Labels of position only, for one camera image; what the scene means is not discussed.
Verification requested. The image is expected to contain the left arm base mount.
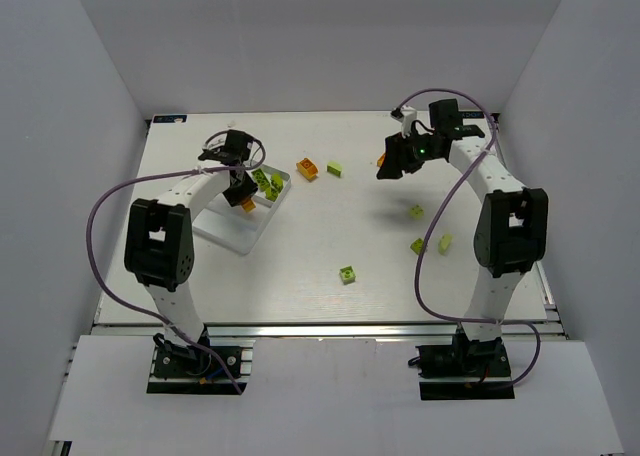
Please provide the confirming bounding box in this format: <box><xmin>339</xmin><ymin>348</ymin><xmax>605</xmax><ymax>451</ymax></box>
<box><xmin>146</xmin><ymin>333</ymin><xmax>251</xmax><ymax>395</ymax></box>

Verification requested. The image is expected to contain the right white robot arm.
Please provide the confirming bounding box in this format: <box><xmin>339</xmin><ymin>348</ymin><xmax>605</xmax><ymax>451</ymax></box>
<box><xmin>376</xmin><ymin>99</ymin><xmax>549</xmax><ymax>343</ymax></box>

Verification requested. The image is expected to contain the aluminium front rail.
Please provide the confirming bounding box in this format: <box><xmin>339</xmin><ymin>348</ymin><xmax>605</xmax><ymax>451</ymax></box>
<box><xmin>91</xmin><ymin>318</ymin><xmax>566</xmax><ymax>339</ymax></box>

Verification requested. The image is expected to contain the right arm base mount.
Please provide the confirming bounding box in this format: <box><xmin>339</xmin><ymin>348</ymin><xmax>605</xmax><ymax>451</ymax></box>
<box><xmin>407</xmin><ymin>328</ymin><xmax>515</xmax><ymax>401</ymax></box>

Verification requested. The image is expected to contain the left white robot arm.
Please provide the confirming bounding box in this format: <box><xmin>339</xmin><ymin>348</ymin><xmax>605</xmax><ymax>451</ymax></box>
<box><xmin>124</xmin><ymin>130</ymin><xmax>258</xmax><ymax>343</ymax></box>

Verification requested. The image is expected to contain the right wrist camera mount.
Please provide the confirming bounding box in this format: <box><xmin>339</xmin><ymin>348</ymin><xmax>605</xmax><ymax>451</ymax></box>
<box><xmin>390</xmin><ymin>105</ymin><xmax>417</xmax><ymax>138</ymax></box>

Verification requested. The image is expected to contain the blue label corner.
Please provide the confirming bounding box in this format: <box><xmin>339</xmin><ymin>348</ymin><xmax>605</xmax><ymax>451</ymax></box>
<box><xmin>459</xmin><ymin>111</ymin><xmax>484</xmax><ymax>119</ymax></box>
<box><xmin>152</xmin><ymin>114</ymin><xmax>187</xmax><ymax>124</ymax></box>

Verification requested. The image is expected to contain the blue label right corner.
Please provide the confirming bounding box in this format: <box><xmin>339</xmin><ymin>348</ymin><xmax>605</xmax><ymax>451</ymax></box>
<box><xmin>459</xmin><ymin>111</ymin><xmax>484</xmax><ymax>119</ymax></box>

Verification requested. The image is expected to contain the blue label left corner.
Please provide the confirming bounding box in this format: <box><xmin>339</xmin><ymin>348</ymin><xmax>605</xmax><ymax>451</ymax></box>
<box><xmin>152</xmin><ymin>114</ymin><xmax>187</xmax><ymax>124</ymax></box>

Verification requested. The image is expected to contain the light green lego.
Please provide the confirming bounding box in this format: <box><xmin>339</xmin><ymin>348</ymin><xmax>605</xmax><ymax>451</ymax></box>
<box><xmin>326</xmin><ymin>161</ymin><xmax>343</xmax><ymax>178</ymax></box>

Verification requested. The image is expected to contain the dark green square lego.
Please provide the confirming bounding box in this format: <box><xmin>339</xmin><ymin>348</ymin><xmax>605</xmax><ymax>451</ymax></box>
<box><xmin>264</xmin><ymin>187</ymin><xmax>279</xmax><ymax>202</ymax></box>

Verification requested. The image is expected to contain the dark green long lego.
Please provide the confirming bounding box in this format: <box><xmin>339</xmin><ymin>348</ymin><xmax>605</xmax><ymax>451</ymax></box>
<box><xmin>252</xmin><ymin>169</ymin><xmax>271</xmax><ymax>192</ymax></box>

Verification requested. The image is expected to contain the white divided sorting tray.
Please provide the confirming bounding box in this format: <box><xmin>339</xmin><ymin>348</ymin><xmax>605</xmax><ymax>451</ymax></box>
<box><xmin>193</xmin><ymin>164</ymin><xmax>291</xmax><ymax>255</ymax></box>

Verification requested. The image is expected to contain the pale green square lego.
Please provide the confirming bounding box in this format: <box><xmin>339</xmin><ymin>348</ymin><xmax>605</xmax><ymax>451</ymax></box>
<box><xmin>409</xmin><ymin>205</ymin><xmax>424</xmax><ymax>220</ymax></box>

